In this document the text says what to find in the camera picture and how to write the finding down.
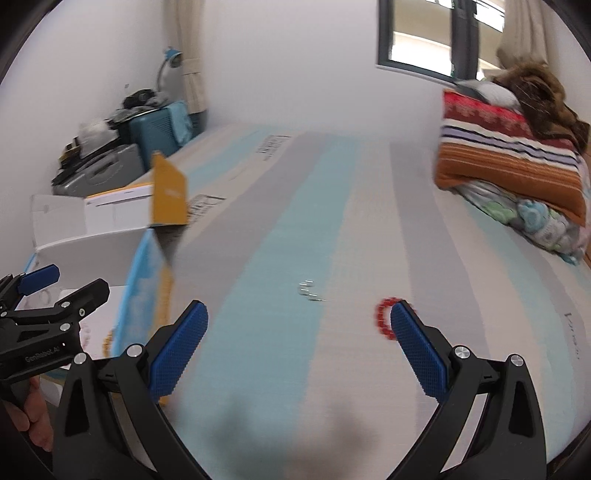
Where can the grey suitcase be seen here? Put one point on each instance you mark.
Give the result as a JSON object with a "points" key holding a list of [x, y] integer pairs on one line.
{"points": [[114, 169]]}

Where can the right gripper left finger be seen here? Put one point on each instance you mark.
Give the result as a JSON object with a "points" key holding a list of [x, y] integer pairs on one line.
{"points": [[88, 438]]}

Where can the blue desk lamp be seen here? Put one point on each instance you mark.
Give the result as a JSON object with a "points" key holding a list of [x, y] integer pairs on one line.
{"points": [[172, 60]]}

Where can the white blue cardboard box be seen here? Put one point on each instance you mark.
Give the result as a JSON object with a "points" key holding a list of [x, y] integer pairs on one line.
{"points": [[112, 236]]}

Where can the dark window frame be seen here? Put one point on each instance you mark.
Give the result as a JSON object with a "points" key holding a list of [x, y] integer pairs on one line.
{"points": [[445, 40]]}

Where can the brown fuzzy blanket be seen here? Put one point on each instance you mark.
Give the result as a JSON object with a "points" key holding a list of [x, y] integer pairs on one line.
{"points": [[542, 100]]}

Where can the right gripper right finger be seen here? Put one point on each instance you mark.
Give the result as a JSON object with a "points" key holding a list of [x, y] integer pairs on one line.
{"points": [[509, 441]]}

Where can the beige curtain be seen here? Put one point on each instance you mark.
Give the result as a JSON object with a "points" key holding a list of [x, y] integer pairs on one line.
{"points": [[183, 27]]}

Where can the person left hand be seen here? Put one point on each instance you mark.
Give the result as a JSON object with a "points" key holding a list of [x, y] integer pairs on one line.
{"points": [[33, 416]]}

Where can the striped pillow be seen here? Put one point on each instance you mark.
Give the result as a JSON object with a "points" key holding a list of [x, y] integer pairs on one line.
{"points": [[493, 144]]}

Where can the teal suitcase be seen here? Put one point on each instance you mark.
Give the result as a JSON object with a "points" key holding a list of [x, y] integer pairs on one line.
{"points": [[165, 130]]}

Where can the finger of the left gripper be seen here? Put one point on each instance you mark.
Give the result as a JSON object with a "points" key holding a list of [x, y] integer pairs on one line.
{"points": [[37, 280], [74, 307]]}

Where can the striped bed sheet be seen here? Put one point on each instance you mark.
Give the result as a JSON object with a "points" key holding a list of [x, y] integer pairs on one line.
{"points": [[287, 388]]}

